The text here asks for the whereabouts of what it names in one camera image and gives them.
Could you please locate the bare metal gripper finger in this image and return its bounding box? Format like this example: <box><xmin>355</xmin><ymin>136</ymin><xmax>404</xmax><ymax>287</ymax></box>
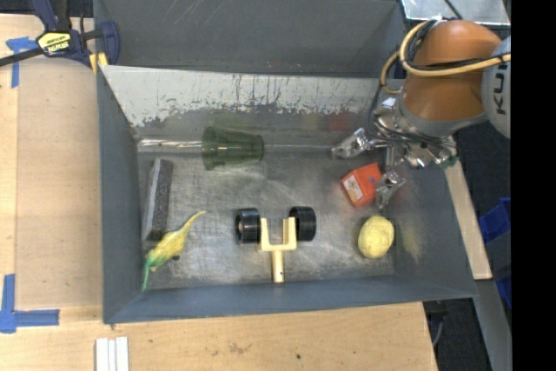
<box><xmin>331</xmin><ymin>127</ymin><xmax>374</xmax><ymax>160</ymax></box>
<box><xmin>374</xmin><ymin>169</ymin><xmax>407</xmax><ymax>211</ymax></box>

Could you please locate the small orange box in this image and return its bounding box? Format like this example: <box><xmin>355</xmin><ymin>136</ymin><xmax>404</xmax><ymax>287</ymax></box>
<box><xmin>340</xmin><ymin>162</ymin><xmax>384</xmax><ymax>208</ymax></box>

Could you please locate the yellow toy potato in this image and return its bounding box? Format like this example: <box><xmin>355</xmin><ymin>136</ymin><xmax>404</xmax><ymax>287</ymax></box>
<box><xmin>357</xmin><ymin>215</ymin><xmax>396</xmax><ymax>260</ymax></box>

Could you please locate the grey metal bin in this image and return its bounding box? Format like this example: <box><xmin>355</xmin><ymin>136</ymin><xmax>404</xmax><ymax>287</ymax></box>
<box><xmin>91</xmin><ymin>0</ymin><xmax>480</xmax><ymax>325</ymax></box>

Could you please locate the wooden axle with black wheels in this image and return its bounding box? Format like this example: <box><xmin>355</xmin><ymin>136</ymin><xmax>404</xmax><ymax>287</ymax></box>
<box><xmin>234</xmin><ymin>206</ymin><xmax>318</xmax><ymax>285</ymax></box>

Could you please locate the green translucent plastic cup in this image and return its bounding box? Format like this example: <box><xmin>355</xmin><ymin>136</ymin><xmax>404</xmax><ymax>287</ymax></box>
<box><xmin>201</xmin><ymin>125</ymin><xmax>266</xmax><ymax>171</ymax></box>

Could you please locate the grey speckled flat block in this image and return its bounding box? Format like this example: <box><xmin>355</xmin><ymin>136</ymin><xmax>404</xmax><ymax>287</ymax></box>
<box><xmin>141</xmin><ymin>157</ymin><xmax>175</xmax><ymax>242</ymax></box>

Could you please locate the yellow-green toy dinosaur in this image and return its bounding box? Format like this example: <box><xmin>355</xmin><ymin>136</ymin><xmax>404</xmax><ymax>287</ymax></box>
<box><xmin>141</xmin><ymin>209</ymin><xmax>208</xmax><ymax>293</ymax></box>

